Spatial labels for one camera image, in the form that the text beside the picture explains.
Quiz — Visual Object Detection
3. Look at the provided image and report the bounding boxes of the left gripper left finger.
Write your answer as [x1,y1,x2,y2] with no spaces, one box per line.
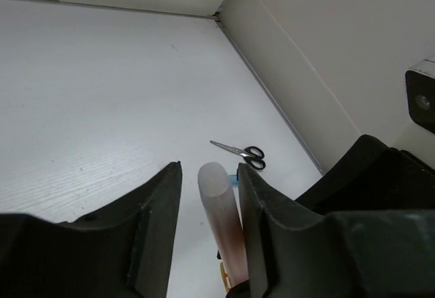
[1,162,182,297]

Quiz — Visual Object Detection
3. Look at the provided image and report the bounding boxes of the orange highlighter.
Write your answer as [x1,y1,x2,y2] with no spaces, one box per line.
[198,162,249,288]

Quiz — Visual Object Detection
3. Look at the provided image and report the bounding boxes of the blue correction tape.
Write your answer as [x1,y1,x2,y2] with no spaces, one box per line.
[229,175,239,186]

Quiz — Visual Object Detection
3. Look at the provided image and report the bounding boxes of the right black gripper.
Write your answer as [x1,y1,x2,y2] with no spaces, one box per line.
[296,135,434,215]

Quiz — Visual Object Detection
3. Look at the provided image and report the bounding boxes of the aluminium rail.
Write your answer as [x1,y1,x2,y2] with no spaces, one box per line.
[212,12,324,175]

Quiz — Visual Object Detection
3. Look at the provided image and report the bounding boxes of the black handled scissors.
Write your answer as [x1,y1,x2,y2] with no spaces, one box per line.
[209,140,266,171]

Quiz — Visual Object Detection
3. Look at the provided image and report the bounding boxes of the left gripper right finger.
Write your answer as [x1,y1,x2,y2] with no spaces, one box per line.
[238,164,434,297]

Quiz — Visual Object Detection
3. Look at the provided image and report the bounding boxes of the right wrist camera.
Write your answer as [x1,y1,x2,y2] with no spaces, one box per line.
[405,55,435,133]

